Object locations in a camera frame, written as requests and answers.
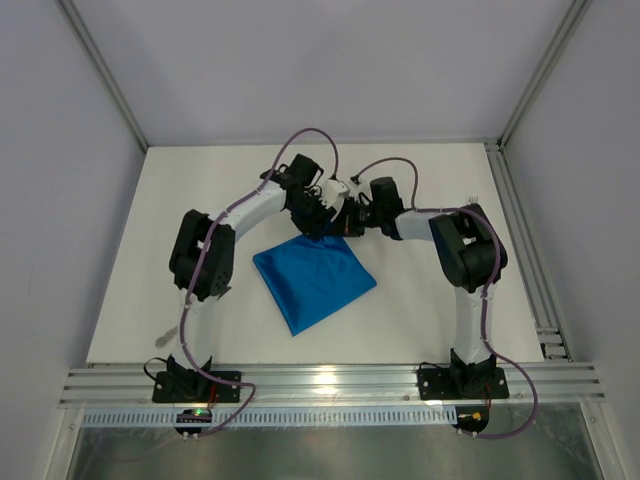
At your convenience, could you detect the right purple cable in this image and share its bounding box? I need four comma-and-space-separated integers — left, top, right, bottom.
352, 158, 540, 441

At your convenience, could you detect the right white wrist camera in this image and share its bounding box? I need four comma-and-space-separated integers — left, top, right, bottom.
349, 175, 371, 204

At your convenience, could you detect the blue cloth napkin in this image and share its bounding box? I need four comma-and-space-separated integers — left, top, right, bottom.
253, 235, 377, 336

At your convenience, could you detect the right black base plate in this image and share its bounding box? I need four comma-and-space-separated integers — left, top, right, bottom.
416, 362, 510, 400

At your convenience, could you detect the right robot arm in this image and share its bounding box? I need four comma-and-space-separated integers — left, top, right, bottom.
328, 177, 510, 401

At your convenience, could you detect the left controller board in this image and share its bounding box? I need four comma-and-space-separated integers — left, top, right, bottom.
173, 408, 212, 438

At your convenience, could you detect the aluminium frame post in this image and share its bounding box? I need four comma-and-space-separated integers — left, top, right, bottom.
55, 0, 150, 153
497, 0, 592, 150

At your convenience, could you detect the right controller board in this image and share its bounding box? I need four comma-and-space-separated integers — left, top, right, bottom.
453, 406, 490, 436

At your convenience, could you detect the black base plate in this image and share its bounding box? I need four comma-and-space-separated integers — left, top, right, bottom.
416, 362, 510, 400
152, 370, 240, 404

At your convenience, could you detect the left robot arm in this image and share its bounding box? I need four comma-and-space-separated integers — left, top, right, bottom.
156, 154, 349, 401

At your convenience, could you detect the aluminium front rail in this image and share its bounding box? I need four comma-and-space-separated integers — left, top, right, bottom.
59, 362, 605, 408

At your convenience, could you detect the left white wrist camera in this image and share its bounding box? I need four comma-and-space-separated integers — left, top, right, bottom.
321, 179, 350, 211

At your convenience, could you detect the slotted grey cable duct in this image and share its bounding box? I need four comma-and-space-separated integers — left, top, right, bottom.
81, 404, 456, 428

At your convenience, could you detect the silver table knife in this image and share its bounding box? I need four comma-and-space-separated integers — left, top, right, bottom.
153, 285, 234, 349

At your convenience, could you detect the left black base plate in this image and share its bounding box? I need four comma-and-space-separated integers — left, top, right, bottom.
152, 370, 240, 404

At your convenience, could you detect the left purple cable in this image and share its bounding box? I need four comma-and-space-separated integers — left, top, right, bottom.
178, 127, 342, 435

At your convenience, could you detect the controller board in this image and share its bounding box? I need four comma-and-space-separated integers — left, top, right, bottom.
173, 408, 212, 438
453, 406, 490, 436

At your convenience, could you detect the aluminium rail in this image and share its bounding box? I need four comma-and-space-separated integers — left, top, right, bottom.
59, 362, 605, 408
485, 140, 574, 362

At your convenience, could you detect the right side aluminium rail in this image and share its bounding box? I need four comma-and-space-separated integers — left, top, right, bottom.
485, 140, 574, 362

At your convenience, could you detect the right aluminium frame post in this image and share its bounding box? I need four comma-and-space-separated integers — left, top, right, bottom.
497, 0, 592, 150

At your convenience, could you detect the purple cable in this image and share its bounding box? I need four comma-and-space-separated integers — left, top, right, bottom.
178, 127, 342, 435
352, 158, 540, 441

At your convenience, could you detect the left aluminium frame post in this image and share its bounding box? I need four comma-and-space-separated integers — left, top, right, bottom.
55, 0, 150, 153

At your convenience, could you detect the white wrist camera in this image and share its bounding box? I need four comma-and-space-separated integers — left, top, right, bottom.
349, 175, 371, 204
321, 179, 350, 211

